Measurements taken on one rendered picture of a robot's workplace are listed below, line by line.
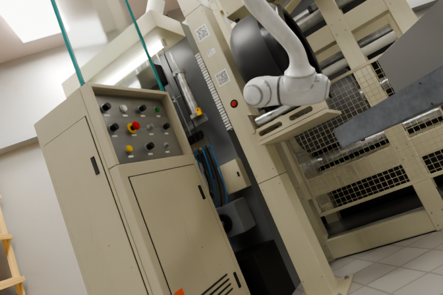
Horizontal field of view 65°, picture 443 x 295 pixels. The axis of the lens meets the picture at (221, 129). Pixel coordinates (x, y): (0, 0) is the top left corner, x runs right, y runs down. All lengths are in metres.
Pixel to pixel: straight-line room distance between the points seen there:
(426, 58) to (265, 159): 1.31
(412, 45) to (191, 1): 1.65
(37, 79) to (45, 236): 2.19
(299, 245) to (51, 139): 1.27
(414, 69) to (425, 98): 0.12
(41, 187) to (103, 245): 3.80
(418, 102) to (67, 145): 1.39
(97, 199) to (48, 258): 3.74
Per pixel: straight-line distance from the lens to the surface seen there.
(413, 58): 0.62
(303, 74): 1.18
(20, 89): 5.75
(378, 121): 0.59
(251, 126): 1.72
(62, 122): 1.66
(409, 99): 0.53
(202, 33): 2.04
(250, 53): 1.66
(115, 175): 1.44
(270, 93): 1.21
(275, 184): 1.82
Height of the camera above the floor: 0.61
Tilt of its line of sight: 11 degrees up
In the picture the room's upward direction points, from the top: 23 degrees counter-clockwise
